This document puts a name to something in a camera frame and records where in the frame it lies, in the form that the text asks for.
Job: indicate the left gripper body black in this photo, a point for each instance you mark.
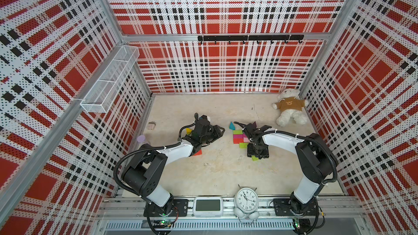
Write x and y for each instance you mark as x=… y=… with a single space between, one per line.
x=211 y=135

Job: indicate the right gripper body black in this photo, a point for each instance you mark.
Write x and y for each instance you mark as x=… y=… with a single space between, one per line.
x=259 y=151

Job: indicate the teal triangle block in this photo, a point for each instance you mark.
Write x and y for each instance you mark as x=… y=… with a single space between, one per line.
x=232 y=126

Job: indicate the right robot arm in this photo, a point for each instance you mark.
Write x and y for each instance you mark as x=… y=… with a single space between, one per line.
x=317 y=162

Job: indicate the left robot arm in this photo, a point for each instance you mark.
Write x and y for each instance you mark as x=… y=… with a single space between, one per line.
x=140 y=171

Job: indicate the white analog alarm clock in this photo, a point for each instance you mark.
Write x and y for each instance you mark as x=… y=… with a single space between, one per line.
x=246 y=205

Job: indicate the white teddy bear brown shirt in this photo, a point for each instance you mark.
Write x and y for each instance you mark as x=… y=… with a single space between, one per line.
x=290 y=106

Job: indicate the lilac round block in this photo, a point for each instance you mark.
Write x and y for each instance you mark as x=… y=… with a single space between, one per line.
x=141 y=138

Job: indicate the white digital display device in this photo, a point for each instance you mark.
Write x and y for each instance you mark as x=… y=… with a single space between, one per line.
x=208 y=206

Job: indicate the small wooden block by wall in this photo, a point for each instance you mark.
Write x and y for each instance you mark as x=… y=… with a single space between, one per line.
x=151 y=126

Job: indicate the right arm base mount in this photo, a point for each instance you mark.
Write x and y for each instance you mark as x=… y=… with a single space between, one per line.
x=294 y=208

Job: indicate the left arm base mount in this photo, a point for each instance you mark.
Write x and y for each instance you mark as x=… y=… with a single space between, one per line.
x=173 y=208

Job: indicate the black hook rail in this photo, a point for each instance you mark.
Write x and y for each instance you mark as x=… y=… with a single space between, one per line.
x=244 y=38

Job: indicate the white wire mesh basket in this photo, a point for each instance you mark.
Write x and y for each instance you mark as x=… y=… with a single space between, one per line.
x=117 y=67

